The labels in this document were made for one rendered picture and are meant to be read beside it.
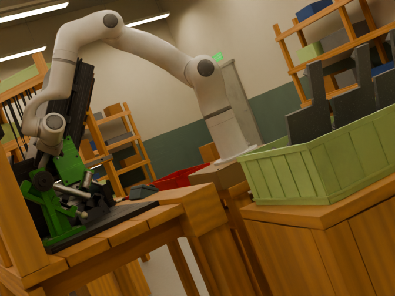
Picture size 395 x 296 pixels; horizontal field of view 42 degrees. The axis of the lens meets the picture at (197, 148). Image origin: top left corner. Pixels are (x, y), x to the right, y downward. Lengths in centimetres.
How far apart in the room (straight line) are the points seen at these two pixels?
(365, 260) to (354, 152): 28
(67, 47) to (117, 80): 1016
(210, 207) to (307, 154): 55
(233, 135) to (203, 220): 40
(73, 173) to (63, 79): 46
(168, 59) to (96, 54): 1020
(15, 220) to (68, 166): 73
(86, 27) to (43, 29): 1013
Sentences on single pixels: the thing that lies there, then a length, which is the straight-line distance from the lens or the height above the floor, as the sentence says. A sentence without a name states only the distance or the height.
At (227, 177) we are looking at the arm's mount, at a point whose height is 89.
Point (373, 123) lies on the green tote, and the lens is 145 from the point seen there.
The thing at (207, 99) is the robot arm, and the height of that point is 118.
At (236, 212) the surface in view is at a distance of 189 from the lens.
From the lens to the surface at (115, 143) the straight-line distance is 1121.
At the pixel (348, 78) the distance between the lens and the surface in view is 781.
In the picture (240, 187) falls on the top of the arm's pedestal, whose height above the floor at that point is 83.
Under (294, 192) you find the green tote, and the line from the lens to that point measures 146.
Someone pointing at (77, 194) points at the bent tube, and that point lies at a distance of 219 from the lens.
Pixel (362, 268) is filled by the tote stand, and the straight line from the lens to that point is 135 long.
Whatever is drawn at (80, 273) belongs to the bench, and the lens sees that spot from 171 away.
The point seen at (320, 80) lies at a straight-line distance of 147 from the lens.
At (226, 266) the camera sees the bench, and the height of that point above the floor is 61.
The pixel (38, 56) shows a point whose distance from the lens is 508.
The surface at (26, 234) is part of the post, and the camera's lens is 159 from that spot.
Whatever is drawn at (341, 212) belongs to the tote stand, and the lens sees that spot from 131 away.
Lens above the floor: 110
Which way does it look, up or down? 2 degrees down
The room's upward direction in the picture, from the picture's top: 21 degrees counter-clockwise
